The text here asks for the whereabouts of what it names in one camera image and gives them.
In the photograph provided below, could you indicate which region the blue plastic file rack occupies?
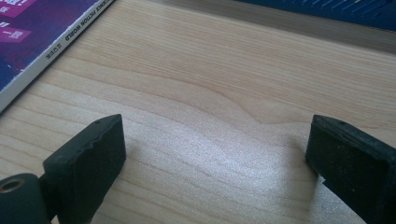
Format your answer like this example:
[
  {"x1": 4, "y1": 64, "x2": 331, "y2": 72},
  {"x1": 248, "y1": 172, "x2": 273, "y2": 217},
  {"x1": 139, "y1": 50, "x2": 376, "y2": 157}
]
[{"x1": 239, "y1": 0, "x2": 396, "y2": 32}]

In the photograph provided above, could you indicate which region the purple cover magazine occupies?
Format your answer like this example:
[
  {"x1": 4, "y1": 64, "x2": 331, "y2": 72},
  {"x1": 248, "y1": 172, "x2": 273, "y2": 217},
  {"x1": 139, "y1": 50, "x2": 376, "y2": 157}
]
[{"x1": 0, "y1": 0, "x2": 117, "y2": 114}]

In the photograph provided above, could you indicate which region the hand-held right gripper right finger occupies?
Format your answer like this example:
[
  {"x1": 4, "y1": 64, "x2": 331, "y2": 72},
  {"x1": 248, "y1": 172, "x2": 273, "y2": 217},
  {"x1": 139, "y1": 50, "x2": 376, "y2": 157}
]
[{"x1": 304, "y1": 114, "x2": 396, "y2": 224}]

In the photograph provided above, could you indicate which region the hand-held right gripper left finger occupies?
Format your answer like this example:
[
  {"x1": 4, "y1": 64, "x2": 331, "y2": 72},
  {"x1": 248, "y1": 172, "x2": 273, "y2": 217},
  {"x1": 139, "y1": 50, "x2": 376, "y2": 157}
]
[{"x1": 38, "y1": 113, "x2": 127, "y2": 224}]

